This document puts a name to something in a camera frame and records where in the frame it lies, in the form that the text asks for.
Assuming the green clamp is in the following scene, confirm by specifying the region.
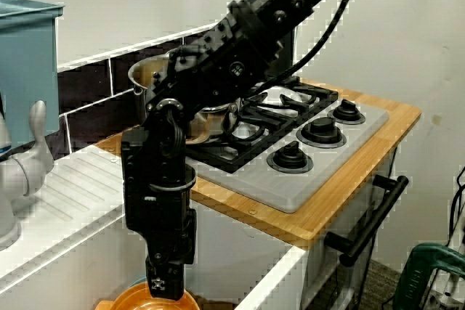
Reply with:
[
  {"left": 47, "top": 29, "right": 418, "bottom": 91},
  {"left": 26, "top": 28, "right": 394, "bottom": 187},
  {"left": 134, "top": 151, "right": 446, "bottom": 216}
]
[{"left": 394, "top": 242, "right": 465, "bottom": 310}]

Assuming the black oven door handle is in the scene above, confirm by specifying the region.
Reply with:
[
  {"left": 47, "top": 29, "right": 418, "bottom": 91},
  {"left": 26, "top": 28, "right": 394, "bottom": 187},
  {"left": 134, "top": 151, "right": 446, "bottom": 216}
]
[{"left": 324, "top": 174, "right": 410, "bottom": 268}]

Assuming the white kitchen cabinet front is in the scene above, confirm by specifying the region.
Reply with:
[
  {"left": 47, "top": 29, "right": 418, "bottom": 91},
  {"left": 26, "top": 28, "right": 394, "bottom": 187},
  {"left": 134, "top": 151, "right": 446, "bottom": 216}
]
[{"left": 303, "top": 142, "right": 404, "bottom": 310}]

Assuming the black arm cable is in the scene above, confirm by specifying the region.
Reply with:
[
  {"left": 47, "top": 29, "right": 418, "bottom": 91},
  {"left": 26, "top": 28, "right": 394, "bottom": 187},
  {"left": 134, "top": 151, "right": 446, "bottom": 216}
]
[{"left": 250, "top": 0, "right": 366, "bottom": 88}]

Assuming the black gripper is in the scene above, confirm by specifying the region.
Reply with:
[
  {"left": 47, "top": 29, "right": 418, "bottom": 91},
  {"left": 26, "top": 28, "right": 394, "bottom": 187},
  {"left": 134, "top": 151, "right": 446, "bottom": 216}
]
[{"left": 124, "top": 183, "right": 199, "bottom": 302}]

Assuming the grey stove plate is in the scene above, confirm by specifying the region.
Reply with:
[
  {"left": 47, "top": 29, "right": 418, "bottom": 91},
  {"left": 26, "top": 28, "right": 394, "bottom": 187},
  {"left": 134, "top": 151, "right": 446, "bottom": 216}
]
[{"left": 187, "top": 101, "right": 390, "bottom": 213}]

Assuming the black stove knob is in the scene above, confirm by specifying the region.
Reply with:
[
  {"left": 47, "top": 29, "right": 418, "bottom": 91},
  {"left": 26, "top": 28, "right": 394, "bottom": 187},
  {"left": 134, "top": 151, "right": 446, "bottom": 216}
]
[
  {"left": 267, "top": 141, "right": 315, "bottom": 173},
  {"left": 296, "top": 116, "right": 347, "bottom": 150},
  {"left": 326, "top": 98, "right": 366, "bottom": 125}
]

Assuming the white partition board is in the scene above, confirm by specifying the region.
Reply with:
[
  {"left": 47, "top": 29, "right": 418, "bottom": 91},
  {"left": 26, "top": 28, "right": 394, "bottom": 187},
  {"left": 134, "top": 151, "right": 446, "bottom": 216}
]
[{"left": 301, "top": 0, "right": 465, "bottom": 274}]

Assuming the dark tile backsplash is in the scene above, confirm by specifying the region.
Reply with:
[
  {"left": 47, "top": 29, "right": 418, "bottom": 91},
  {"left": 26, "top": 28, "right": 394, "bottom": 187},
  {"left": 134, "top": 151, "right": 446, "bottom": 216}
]
[{"left": 45, "top": 14, "right": 251, "bottom": 162}]

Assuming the blue plastic bin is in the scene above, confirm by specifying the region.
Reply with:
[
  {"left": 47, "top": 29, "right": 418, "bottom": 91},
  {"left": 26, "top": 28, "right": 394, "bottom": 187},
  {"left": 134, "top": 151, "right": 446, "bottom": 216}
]
[{"left": 0, "top": 0, "right": 65, "bottom": 160}]

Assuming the silver metal frame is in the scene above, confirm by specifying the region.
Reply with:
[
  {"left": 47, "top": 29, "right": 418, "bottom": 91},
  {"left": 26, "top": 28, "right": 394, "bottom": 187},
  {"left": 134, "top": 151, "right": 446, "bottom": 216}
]
[{"left": 424, "top": 264, "right": 465, "bottom": 310}]

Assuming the orange plastic bowl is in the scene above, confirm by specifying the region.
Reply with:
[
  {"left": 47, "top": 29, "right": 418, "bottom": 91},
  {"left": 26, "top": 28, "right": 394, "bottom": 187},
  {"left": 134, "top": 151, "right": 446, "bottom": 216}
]
[{"left": 94, "top": 280, "right": 200, "bottom": 310}]

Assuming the white toy sink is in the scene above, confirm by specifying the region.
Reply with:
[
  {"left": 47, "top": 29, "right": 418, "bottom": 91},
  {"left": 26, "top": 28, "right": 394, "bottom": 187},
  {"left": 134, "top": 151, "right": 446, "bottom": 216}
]
[{"left": 0, "top": 144, "right": 310, "bottom": 310}]

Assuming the grey toy faucet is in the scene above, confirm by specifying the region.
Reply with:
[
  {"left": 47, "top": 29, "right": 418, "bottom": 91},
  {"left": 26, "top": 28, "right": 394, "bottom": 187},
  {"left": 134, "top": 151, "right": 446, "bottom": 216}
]
[{"left": 0, "top": 100, "right": 55, "bottom": 251}]

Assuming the stainless steel pot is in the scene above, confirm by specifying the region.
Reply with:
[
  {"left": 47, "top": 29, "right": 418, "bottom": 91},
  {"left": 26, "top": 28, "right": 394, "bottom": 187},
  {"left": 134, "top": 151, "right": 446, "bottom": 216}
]
[{"left": 127, "top": 52, "right": 243, "bottom": 144}]

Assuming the black burner grate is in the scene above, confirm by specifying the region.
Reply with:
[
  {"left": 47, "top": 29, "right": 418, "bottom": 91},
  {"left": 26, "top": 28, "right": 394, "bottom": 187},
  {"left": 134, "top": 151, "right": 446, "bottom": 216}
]
[
  {"left": 185, "top": 105, "right": 296, "bottom": 175},
  {"left": 241, "top": 76, "right": 339, "bottom": 124}
]

